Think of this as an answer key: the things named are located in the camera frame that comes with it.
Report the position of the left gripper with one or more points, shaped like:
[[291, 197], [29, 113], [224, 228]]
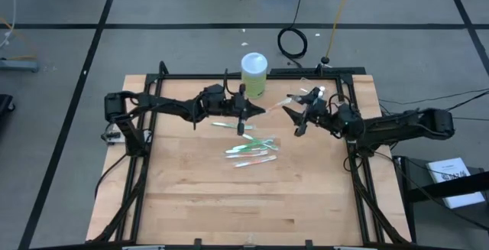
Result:
[[229, 110]]

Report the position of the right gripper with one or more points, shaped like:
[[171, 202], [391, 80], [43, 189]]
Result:
[[324, 116]]

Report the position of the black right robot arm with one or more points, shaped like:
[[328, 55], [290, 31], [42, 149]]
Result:
[[401, 127]]

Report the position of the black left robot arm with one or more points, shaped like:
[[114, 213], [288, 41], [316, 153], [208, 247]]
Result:
[[168, 106]]

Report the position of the clear plastic cup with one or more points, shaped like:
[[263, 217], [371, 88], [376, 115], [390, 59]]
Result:
[[307, 82]]

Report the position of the green disinfecting wipes canister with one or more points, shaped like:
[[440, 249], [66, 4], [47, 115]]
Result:
[[254, 83]]

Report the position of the white booklet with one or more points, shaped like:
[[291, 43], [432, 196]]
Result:
[[449, 166]]

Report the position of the black side stand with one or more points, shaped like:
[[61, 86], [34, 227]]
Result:
[[439, 190]]

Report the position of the grey floor base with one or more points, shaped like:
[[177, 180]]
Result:
[[19, 65]]

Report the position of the black chair base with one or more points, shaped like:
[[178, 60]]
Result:
[[4, 106]]

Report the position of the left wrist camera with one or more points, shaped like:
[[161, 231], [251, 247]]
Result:
[[214, 94]]

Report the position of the silver arm base bracket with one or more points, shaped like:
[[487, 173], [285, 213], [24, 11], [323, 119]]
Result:
[[112, 137]]

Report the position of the grey table bracket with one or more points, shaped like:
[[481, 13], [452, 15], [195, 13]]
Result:
[[349, 248], [143, 247]]

